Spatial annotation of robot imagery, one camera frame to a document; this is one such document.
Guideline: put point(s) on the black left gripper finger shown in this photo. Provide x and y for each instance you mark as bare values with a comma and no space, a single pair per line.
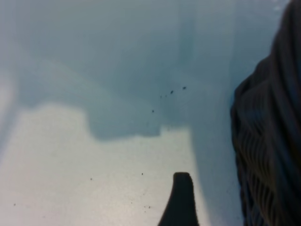
182,202

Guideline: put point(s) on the dark brown woven wicker basket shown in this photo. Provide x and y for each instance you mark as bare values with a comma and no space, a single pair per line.
270,141

